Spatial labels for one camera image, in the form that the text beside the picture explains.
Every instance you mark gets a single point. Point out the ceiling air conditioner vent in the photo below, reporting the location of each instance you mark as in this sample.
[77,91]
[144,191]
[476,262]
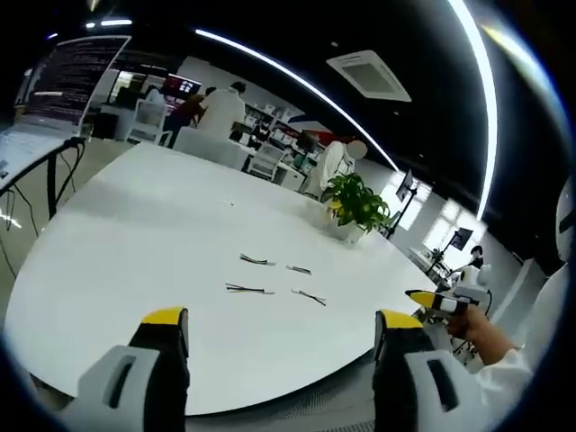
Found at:
[369,74]

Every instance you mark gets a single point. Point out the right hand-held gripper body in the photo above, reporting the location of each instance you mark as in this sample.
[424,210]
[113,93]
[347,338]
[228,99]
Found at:
[450,305]

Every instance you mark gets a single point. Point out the person's right hand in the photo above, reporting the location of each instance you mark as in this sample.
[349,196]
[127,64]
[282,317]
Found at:
[481,335]

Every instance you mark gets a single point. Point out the long ceiling light strip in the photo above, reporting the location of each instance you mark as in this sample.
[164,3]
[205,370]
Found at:
[292,76]

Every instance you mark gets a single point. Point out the green potted plant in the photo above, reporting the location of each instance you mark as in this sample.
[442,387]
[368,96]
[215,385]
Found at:
[360,200]

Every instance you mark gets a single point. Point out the curved ceiling light strip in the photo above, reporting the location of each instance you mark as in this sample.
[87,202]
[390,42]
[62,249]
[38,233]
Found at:
[486,112]

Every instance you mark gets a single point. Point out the laptop with lit screen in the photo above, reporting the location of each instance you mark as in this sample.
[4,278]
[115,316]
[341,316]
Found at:
[72,81]

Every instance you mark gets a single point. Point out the white chair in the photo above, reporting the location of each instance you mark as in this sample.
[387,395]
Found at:
[267,159]
[150,119]
[211,146]

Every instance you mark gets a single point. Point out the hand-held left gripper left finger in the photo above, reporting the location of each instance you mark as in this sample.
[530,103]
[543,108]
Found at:
[135,382]

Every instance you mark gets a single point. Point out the white plant pot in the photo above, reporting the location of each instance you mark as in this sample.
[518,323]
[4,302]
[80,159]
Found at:
[346,231]

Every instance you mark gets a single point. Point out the black monitor on stand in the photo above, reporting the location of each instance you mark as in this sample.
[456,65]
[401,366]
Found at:
[407,182]
[463,237]

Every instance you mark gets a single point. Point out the white round robot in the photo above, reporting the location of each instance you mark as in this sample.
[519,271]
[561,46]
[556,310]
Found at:
[474,276]

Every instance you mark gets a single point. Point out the black laptop stand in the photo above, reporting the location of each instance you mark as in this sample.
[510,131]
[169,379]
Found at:
[53,180]

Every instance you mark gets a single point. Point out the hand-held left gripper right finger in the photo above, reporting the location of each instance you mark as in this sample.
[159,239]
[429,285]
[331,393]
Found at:
[405,387]

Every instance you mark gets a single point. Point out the white rounded head device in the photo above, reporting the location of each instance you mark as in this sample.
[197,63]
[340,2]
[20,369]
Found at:
[568,216]

